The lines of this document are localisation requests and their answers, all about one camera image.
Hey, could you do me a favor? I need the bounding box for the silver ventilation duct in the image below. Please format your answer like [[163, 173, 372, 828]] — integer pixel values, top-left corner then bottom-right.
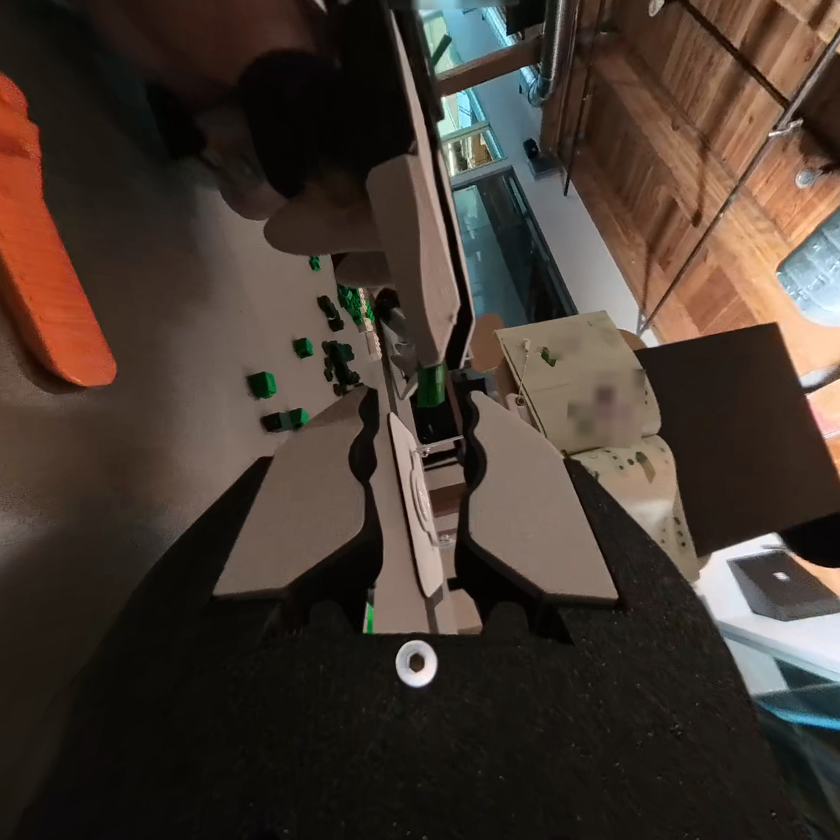
[[521, 0, 581, 106]]

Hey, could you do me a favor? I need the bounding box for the person's left hand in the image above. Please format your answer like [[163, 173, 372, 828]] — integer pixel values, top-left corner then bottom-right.
[[261, 176, 396, 290]]

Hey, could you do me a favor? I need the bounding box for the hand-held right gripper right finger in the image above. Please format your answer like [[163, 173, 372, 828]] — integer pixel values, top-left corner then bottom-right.
[[454, 391, 621, 611]]

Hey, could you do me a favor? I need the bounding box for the pile of bright green lego pieces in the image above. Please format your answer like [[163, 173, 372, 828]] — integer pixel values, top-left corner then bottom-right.
[[308, 255, 383, 361]]

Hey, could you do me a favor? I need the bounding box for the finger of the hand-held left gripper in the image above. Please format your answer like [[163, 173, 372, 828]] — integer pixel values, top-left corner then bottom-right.
[[419, 123, 478, 367], [365, 154, 462, 368]]

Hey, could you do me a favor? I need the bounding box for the dark book stand board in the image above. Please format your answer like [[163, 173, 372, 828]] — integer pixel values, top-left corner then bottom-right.
[[633, 322, 840, 559]]

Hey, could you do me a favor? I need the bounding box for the black square pad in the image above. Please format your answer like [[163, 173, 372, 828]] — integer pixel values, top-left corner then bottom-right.
[[727, 550, 840, 621]]

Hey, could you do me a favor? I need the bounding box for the orange lego brick separator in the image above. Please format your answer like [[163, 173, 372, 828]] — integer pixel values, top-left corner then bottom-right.
[[0, 72, 118, 388]]

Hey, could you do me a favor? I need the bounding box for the white stand base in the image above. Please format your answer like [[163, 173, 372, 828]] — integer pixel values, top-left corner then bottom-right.
[[387, 412, 464, 599]]

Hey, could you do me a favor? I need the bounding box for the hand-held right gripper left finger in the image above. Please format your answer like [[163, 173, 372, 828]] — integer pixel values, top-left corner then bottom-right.
[[211, 387, 385, 621]]

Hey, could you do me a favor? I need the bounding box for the lego instruction booklet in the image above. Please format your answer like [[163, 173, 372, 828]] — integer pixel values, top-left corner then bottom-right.
[[495, 311, 700, 578]]

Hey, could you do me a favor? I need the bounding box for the black and grey object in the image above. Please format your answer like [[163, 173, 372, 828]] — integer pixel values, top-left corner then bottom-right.
[[379, 305, 420, 398]]

